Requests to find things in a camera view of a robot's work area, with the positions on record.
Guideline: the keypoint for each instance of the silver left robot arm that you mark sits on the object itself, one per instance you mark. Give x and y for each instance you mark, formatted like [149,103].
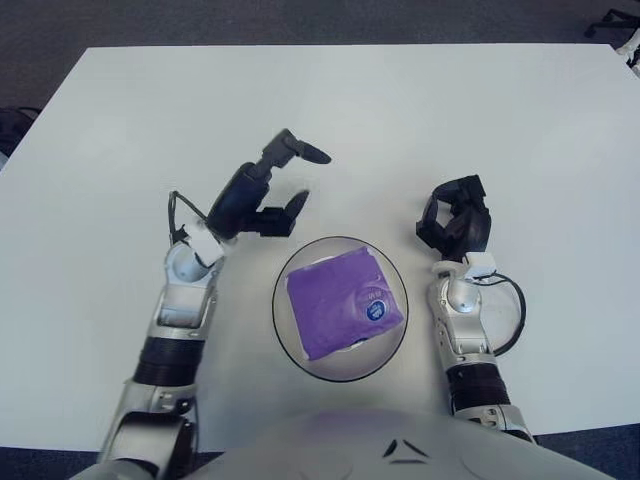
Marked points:
[185,300]

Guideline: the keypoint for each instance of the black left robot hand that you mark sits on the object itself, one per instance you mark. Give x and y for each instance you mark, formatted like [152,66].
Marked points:
[237,200]

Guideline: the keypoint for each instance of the black office chair base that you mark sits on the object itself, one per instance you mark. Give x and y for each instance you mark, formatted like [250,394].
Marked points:
[612,22]

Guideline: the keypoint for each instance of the white plate with black rim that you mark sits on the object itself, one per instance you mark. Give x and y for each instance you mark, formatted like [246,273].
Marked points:
[345,369]

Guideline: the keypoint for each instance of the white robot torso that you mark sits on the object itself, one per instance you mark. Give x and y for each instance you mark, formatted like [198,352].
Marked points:
[325,445]

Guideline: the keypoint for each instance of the purple tissue paper pack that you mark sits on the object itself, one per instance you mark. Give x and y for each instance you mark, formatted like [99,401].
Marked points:
[330,300]

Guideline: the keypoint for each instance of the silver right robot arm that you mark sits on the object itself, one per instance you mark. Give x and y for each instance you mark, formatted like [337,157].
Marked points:
[460,320]

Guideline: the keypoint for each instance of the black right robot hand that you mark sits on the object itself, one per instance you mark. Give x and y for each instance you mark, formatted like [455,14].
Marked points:
[472,225]

